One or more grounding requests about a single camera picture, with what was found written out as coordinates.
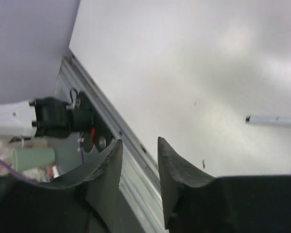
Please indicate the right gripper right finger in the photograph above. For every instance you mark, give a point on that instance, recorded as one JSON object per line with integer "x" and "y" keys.
{"x": 196, "y": 202}

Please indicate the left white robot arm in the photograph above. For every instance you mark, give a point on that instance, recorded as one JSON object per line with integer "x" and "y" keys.
{"x": 47, "y": 117}

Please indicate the black cap marker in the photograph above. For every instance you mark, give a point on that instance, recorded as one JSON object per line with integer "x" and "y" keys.
{"x": 269, "y": 120}

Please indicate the aluminium rail frame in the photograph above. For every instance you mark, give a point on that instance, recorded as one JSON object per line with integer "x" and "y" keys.
{"x": 139, "y": 183}

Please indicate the green cup below table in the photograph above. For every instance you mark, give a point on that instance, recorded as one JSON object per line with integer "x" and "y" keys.
{"x": 28, "y": 158}

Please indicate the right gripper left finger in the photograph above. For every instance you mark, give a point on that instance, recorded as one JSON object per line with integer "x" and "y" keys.
{"x": 80, "y": 201}

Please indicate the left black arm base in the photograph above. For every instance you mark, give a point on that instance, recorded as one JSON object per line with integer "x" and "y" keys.
{"x": 85, "y": 119}

